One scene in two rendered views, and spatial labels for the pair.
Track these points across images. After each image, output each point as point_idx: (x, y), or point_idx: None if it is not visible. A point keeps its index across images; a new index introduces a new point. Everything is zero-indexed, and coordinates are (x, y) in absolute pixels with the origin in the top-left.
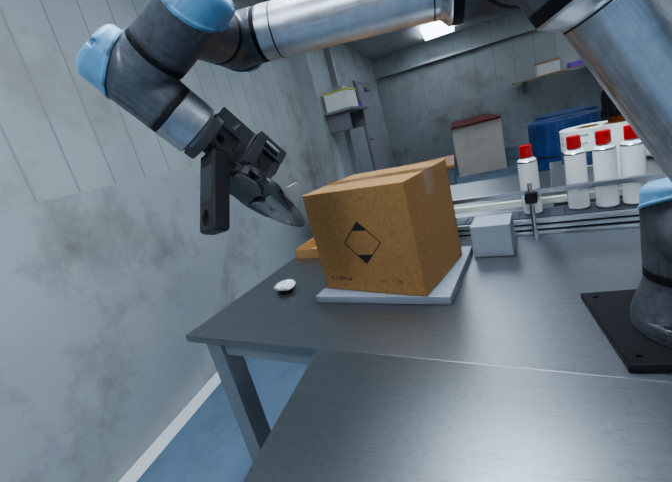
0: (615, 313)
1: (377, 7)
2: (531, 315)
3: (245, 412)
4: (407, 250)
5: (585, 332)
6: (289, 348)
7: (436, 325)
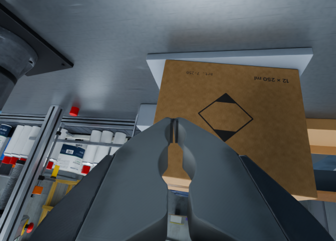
0: (41, 50)
1: None
2: (85, 46)
3: None
4: (168, 101)
5: (46, 33)
6: None
7: (141, 26)
